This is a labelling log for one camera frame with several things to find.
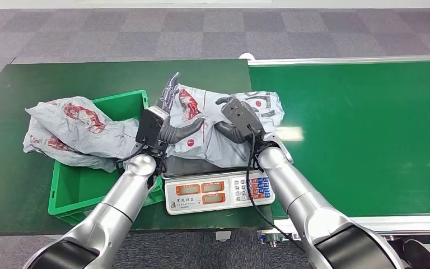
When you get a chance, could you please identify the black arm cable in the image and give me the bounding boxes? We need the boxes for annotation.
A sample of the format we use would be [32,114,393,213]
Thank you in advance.
[115,137,149,171]
[245,125,307,254]

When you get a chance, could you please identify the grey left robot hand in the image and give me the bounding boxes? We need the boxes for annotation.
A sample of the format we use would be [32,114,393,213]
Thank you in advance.
[155,72,207,145]

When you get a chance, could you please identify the green conveyor belt machine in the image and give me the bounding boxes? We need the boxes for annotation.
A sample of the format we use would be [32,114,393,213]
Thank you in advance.
[239,53,430,257]

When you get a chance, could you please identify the white electronic scale, steel tray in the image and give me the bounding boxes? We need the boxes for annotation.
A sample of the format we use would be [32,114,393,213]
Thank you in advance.
[162,155,276,216]

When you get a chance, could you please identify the grey mailer bag, red print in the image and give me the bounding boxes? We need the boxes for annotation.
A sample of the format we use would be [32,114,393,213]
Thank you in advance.
[22,118,119,174]
[25,96,141,159]

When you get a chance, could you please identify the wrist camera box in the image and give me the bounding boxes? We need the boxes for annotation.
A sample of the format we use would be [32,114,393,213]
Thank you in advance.
[220,98,266,142]
[135,106,170,150]

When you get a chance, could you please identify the green plastic crate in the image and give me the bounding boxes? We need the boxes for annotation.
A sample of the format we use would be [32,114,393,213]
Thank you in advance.
[48,90,165,226]

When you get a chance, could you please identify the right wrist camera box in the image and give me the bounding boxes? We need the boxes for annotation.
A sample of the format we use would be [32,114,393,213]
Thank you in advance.
[220,98,266,142]

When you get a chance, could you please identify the large grey mailer bag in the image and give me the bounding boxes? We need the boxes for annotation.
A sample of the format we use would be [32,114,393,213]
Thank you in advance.
[162,84,286,169]

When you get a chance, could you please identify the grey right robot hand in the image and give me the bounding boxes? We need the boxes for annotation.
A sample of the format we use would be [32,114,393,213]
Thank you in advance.
[214,95,266,145]

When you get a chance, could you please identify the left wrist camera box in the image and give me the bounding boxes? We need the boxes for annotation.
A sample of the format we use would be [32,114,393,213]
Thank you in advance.
[135,106,170,150]

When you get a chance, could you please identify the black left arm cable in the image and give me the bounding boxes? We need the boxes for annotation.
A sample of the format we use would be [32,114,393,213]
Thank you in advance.
[115,137,149,171]

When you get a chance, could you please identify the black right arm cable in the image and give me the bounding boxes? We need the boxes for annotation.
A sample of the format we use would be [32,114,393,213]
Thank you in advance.
[245,125,307,254]

